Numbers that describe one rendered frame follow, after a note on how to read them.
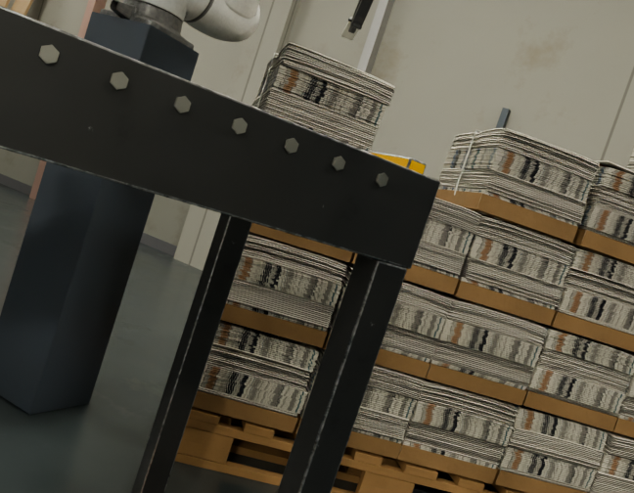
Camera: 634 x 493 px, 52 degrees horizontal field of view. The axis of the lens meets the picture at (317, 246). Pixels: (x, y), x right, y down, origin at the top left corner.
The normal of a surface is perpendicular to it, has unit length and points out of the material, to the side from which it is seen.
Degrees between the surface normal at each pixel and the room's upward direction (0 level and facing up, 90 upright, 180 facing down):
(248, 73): 90
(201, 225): 90
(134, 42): 90
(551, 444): 90
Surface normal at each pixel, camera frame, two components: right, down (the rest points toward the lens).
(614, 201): 0.18, 0.13
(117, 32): -0.42, -0.08
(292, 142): 0.47, 0.22
